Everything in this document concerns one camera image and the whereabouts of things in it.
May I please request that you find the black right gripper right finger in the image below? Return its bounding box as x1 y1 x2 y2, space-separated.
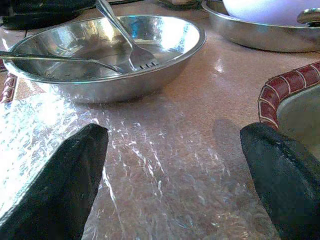
239 122 320 240

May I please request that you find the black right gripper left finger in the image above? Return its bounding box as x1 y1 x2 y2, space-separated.
0 123 110 240

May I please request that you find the black electric kettle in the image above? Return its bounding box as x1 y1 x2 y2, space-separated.
0 0 98 31

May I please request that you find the steel spoon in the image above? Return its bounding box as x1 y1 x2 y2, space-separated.
0 49 126 75

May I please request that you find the purple plastic bowl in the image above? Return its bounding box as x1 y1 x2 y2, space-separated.
221 0 320 26

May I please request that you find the round steel plate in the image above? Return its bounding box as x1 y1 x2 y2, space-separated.
201 0 320 54
1 14 207 104

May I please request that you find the clear bubble wrap sheet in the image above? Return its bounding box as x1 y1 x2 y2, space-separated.
0 82 282 240

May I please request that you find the steel fork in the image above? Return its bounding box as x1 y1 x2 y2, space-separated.
96 0 161 71

